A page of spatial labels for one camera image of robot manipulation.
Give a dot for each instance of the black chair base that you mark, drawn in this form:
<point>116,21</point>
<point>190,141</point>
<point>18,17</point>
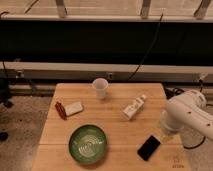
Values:
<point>5,96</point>

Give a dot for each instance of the clear plastic cup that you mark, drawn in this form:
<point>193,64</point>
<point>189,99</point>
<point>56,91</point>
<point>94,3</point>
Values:
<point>100,86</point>

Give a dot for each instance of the green ceramic bowl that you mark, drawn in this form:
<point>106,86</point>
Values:
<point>88,144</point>

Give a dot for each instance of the red brown bar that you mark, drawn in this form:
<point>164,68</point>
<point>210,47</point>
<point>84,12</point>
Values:
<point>61,111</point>

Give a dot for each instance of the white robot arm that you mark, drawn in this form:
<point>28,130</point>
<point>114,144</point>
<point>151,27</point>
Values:
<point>187,109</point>

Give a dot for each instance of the black rectangular eraser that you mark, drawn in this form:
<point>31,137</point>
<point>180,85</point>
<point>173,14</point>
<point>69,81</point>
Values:
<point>148,148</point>

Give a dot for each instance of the white plastic bottle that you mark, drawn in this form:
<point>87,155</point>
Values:
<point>131,109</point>

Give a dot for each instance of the white rectangular block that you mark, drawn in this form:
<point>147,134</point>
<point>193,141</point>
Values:
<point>73,108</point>

